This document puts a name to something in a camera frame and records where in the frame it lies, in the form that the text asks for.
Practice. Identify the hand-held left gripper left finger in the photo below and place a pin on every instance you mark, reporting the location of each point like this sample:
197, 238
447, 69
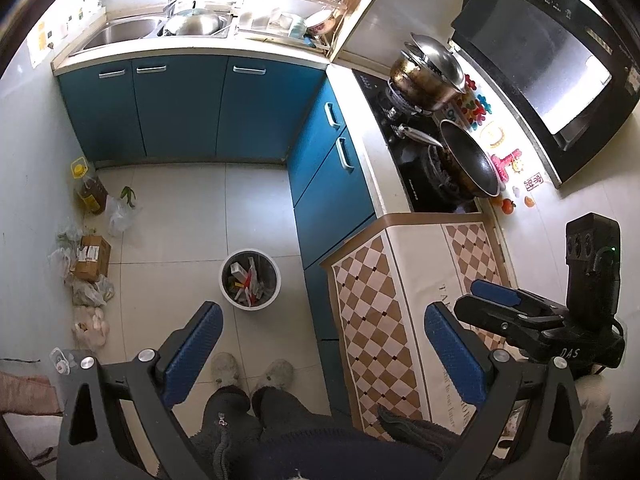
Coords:
192, 350

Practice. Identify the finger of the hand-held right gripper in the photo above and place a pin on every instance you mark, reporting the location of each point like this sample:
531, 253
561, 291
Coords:
495, 291
480, 312

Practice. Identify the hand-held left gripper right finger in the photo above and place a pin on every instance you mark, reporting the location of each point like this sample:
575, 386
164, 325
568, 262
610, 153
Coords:
457, 355

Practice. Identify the white round trash bin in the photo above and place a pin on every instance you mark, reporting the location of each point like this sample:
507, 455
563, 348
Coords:
272, 272

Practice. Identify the person's right forearm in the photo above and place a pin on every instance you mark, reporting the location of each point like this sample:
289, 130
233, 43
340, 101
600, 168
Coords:
595, 425

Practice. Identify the person's left shoe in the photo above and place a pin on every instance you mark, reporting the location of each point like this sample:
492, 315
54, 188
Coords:
225, 370

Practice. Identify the person's shoe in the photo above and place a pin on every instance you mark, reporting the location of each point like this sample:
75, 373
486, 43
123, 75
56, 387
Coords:
225, 370
276, 374

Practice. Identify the person's left leg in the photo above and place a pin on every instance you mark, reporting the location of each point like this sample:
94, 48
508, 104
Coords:
227, 410

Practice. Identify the person's leg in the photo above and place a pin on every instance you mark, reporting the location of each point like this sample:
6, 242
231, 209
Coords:
280, 407
227, 410

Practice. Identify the pile of discarded wrappers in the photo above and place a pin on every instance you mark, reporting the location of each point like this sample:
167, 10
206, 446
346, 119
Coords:
245, 282

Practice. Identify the person's right shoe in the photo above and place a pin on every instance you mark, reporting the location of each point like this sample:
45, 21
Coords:
276, 374

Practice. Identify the brown checkered tablecloth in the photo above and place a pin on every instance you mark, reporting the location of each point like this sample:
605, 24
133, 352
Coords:
370, 310

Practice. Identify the plastic bag of eggs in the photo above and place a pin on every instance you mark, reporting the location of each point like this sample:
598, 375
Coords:
91, 327

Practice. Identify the person's right leg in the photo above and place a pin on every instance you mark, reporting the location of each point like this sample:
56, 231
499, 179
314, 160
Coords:
280, 407

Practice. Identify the clear plastic bag of vegetables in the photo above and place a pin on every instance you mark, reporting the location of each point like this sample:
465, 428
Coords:
90, 292
62, 255

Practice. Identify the small clear plastic container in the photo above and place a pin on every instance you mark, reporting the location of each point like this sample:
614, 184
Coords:
61, 360

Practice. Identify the black wok pan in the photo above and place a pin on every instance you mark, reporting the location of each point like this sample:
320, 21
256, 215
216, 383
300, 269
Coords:
470, 160

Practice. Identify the brown cardboard box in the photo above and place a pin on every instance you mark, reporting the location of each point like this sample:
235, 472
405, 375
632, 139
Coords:
92, 257

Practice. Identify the plastic bag with greens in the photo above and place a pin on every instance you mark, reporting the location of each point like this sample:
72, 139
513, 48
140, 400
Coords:
122, 212

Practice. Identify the black gas stove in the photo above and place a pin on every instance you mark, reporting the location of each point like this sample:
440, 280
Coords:
400, 160

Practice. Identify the person's legs and slippers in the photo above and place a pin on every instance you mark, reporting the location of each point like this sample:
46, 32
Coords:
325, 450

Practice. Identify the pink floor mat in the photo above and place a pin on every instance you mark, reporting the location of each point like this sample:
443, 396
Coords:
25, 392

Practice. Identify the cooking oil bottle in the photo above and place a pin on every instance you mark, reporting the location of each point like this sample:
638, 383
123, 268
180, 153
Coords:
90, 190

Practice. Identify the blue stove side cabinet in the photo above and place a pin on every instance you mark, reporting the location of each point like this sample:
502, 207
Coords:
325, 185

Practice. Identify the black range hood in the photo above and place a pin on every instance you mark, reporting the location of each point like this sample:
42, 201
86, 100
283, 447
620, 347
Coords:
540, 60

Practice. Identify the steel stock pot with lid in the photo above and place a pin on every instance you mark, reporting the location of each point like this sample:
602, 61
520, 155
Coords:
425, 85

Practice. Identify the blue sink cabinet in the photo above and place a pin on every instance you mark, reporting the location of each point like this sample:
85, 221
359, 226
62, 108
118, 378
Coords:
190, 110

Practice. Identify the steel wok lid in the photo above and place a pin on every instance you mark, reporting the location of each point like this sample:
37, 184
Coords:
192, 22

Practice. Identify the steel kitchen sink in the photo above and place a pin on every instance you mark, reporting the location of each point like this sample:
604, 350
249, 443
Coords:
120, 30

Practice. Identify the metal dish rack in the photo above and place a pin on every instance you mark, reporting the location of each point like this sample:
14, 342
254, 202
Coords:
260, 20

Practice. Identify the pale glass bowl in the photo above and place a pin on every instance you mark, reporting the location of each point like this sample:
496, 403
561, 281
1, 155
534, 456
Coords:
287, 22

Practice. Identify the red tomato wall sticker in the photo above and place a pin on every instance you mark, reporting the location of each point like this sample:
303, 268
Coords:
507, 205

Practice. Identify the orange fruit wall sticker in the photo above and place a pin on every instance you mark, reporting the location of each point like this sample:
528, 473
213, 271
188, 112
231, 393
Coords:
528, 201

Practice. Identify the red stamp wall sticker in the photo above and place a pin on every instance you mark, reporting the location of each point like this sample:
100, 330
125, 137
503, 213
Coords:
532, 180

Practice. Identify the pink wall sticker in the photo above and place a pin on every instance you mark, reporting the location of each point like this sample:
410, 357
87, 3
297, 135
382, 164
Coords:
504, 162

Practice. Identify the yellow round wall sticker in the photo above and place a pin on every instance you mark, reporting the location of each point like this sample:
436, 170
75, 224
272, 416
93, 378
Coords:
492, 136

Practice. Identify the colourful dots wall sticker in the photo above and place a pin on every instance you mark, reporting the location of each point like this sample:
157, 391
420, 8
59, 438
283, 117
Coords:
477, 102

